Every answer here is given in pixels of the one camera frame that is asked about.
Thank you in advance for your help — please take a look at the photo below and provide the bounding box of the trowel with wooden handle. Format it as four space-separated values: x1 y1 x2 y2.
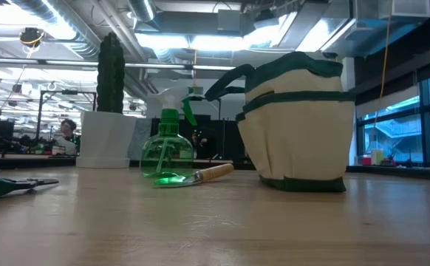
153 163 235 189

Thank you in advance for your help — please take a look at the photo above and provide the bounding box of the green spray bottle white trigger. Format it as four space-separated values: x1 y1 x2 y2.
140 86 198 179

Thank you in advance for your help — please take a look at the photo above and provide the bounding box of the cream gardening bag green trim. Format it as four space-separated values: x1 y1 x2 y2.
204 50 356 194

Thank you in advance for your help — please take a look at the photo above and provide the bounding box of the black partition panel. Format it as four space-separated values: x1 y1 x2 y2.
150 114 246 162

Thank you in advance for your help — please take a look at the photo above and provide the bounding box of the person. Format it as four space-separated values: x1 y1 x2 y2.
54 118 80 156
191 131 211 160

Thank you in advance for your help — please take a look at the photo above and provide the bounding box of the grey panel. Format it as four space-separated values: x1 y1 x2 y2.
128 117 153 160

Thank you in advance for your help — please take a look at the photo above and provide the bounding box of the grey ceiling box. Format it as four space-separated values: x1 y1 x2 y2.
217 9 242 33

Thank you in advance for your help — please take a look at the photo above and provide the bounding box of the long ceiling light strip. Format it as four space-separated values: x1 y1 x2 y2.
0 57 236 72

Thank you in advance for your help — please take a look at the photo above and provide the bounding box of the pale plastic container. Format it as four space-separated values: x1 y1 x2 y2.
370 148 385 166

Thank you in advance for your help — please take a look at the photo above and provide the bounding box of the white ceiling vent unit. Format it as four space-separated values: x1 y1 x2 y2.
379 0 430 20

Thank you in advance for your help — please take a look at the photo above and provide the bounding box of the silver ventilation duct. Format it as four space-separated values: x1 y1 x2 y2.
128 0 157 22
7 0 101 60

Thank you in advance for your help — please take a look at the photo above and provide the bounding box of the black metal gantry frame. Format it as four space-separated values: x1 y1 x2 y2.
35 89 98 143

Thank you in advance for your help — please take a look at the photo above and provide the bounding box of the yellow hanging cable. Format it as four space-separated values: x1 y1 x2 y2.
369 10 392 149

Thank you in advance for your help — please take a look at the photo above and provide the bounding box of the black yellow ceiling cord reel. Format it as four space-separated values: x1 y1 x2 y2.
18 27 46 49

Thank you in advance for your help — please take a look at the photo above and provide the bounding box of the dark window frame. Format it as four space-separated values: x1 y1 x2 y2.
355 66 430 167

